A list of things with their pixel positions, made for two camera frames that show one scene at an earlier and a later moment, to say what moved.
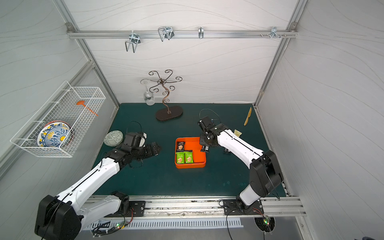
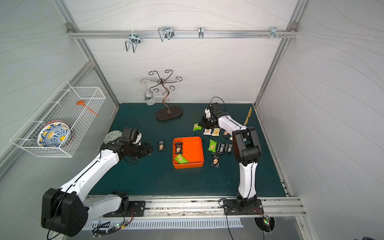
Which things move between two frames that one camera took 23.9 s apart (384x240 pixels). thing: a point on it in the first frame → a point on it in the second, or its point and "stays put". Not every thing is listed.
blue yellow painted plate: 55,134 stays put
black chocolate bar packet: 205,148 → 220,147
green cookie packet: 180,156 → 196,127
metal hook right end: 274,33 stays put
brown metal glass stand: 163,115 stays put
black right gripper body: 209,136 → 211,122
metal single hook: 201,32 stays put
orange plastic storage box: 192,143 stays put
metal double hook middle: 166,32 stays put
